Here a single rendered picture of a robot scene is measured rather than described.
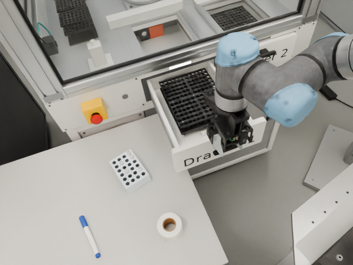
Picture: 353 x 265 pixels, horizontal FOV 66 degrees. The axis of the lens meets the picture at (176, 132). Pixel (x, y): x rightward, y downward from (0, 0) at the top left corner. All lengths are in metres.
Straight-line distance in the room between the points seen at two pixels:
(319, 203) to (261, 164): 0.95
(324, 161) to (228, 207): 0.67
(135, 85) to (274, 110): 0.60
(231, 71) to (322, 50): 0.16
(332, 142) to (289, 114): 1.56
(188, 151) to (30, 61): 0.51
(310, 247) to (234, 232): 0.82
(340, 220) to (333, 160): 1.04
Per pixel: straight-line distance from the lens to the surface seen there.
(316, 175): 1.84
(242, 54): 0.49
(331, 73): 0.55
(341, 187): 0.97
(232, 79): 0.51
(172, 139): 0.82
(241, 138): 0.66
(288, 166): 1.86
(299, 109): 0.46
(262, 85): 0.48
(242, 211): 1.68
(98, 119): 0.94
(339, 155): 1.96
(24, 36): 0.85
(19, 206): 1.04
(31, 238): 0.97
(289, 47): 1.18
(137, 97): 1.01
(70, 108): 1.00
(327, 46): 0.55
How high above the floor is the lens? 1.55
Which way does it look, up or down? 53 degrees down
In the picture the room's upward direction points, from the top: 9 degrees counter-clockwise
